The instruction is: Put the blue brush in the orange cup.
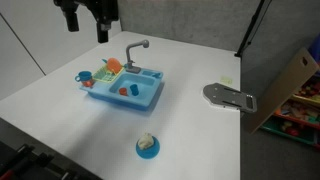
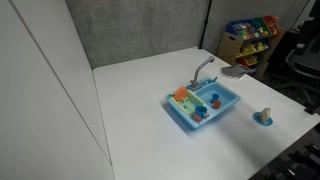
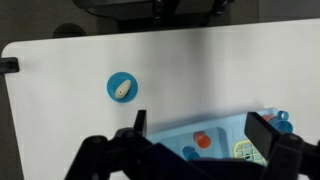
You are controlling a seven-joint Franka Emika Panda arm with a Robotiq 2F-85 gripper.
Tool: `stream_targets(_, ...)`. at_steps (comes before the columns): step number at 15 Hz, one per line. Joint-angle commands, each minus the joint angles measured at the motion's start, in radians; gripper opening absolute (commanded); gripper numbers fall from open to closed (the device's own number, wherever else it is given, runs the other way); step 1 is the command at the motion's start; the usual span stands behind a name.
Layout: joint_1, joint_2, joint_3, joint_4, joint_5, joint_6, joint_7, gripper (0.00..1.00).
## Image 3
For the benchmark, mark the orange cup under mug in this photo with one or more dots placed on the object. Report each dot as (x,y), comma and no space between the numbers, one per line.
(267,117)

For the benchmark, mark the blue toy sink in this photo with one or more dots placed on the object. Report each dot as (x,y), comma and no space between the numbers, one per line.
(220,125)

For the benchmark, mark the black equipment stand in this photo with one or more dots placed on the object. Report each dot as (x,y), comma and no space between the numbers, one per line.
(133,10)

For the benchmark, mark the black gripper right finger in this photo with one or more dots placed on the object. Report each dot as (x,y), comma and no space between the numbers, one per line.
(263,133)

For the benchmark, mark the blue toy mug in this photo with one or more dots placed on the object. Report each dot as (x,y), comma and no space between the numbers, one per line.
(283,125)

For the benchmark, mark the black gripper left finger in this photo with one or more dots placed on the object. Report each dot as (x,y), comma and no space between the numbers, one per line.
(100,156)

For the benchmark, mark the blue round plate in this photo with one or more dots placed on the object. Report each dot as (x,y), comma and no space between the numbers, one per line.
(115,78)

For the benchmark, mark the yellow dish rack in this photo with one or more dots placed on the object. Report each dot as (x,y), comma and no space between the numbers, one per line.
(245,150)

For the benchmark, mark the orange toy cup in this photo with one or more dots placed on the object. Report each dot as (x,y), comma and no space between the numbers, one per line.
(202,140)

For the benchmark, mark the cream toy bottle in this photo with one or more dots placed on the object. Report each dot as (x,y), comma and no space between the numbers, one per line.
(122,89)

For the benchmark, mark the black round perforated disc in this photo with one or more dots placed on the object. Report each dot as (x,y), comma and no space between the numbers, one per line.
(69,30)

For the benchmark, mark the black table clamp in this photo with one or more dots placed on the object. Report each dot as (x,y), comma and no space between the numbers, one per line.
(8,65)

